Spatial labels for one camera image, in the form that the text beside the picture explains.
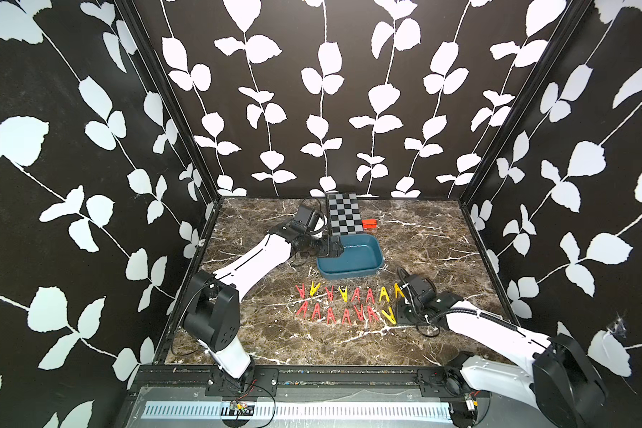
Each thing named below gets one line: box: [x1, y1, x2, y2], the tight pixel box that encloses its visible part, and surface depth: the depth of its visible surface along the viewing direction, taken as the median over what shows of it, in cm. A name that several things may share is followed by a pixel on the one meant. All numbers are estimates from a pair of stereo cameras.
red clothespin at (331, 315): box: [326, 306, 338, 326], surface depth 88 cm
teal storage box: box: [315, 233, 385, 280], surface depth 105 cm
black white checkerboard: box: [326, 192, 364, 237], surface depth 113 cm
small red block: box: [361, 218, 378, 230], surface depth 113 cm
